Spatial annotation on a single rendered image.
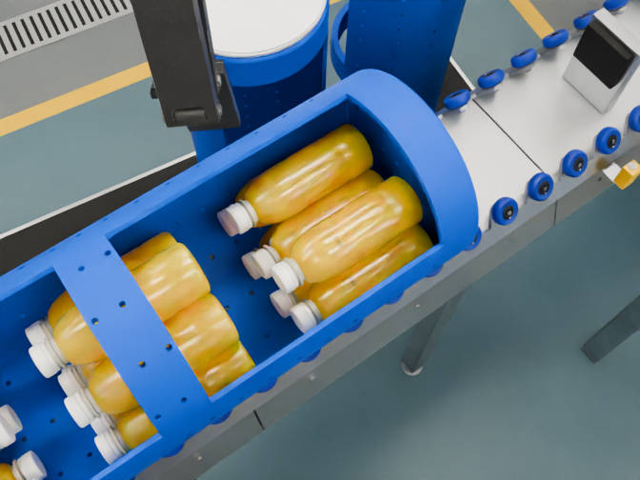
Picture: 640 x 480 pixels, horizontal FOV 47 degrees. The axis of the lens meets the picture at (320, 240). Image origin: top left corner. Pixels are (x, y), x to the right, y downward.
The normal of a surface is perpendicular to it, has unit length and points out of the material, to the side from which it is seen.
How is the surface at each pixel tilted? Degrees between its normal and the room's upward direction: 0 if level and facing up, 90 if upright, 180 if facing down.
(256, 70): 90
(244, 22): 0
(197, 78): 75
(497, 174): 0
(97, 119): 0
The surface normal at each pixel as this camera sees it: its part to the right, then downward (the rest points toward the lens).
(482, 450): 0.02, -0.43
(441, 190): 0.41, 0.20
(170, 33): 0.07, 0.77
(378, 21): -0.38, 0.83
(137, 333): 0.24, -0.11
